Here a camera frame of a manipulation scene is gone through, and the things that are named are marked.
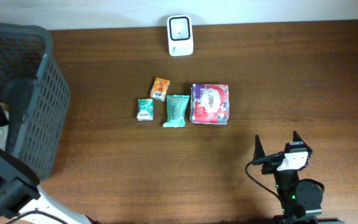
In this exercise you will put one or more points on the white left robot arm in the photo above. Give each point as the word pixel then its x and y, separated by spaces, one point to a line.
pixel 47 210

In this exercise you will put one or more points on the green small tissue pack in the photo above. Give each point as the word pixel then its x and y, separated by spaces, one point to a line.
pixel 145 110

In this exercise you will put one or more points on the orange small tissue pack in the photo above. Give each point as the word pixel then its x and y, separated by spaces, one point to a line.
pixel 159 89

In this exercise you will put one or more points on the pink purple tissue pack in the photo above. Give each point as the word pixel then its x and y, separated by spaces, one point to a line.
pixel 209 104

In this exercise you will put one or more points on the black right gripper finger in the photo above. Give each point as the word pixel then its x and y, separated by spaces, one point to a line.
pixel 297 139
pixel 259 153

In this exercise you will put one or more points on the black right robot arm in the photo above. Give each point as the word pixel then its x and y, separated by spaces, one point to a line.
pixel 300 199

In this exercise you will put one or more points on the teal wet wipes pack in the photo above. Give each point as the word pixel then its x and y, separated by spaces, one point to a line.
pixel 176 107

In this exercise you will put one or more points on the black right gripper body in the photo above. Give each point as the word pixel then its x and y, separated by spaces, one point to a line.
pixel 272 167

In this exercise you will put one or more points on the dark grey plastic basket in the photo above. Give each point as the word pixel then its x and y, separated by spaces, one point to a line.
pixel 38 96

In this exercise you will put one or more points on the white tube with brown cap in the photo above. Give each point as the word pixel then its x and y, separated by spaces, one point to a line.
pixel 4 129

